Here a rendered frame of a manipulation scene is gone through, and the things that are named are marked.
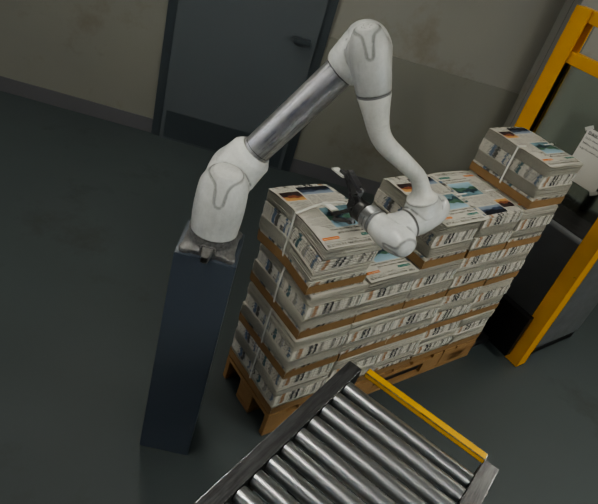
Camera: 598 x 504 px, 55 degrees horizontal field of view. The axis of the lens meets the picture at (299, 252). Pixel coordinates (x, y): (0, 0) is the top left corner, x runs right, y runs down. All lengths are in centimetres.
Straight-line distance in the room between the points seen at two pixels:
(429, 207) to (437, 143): 279
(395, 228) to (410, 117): 278
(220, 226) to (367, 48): 67
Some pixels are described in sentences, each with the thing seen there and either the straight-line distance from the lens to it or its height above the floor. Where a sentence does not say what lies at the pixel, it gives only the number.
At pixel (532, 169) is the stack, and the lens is 280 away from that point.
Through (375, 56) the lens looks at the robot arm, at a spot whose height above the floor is 172.
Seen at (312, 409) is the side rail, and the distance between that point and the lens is 175.
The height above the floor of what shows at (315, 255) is 100.
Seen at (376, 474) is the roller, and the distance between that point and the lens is 170.
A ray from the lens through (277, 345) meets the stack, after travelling 235.
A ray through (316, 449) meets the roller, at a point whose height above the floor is 79.
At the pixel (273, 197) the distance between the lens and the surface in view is 215.
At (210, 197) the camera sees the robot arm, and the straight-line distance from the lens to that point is 173.
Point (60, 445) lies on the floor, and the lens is 255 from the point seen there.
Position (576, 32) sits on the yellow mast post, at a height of 174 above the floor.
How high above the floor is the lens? 209
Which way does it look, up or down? 34 degrees down
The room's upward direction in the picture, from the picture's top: 18 degrees clockwise
